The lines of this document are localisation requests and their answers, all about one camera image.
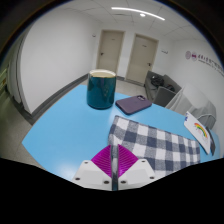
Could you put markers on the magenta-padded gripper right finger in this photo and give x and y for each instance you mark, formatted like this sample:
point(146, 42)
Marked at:
point(136, 173)

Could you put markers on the white laptop with rainbow sticker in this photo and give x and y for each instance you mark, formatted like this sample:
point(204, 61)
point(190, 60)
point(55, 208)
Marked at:
point(198, 131)

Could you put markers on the beige door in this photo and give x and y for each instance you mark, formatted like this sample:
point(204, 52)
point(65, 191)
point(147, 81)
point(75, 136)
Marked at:
point(140, 60)
point(110, 51)

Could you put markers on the wall logo lettering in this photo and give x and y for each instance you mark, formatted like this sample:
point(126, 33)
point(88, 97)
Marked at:
point(206, 61)

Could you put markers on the purple smartphone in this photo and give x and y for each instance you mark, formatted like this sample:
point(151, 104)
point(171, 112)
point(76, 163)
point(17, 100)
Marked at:
point(133, 104)

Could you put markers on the black bag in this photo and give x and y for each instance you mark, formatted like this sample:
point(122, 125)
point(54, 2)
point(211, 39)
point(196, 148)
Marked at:
point(156, 81)

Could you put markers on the small round ceiling light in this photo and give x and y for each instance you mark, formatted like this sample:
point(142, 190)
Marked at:
point(142, 15)

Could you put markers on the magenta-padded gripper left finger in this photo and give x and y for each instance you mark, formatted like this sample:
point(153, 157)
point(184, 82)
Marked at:
point(95, 175)

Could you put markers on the grey cloth-covered machine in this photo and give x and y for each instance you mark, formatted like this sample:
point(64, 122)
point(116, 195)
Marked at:
point(193, 100)

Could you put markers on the dark teal mug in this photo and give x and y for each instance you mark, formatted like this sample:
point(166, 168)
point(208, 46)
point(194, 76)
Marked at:
point(101, 91)

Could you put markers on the blue white checkered towel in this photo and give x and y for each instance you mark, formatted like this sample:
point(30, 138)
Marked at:
point(156, 141)

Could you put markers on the long ceiling light strip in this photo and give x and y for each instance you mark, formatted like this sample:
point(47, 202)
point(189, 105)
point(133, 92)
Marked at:
point(136, 11)

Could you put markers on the grey sofa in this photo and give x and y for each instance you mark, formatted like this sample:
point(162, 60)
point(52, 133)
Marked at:
point(160, 93)

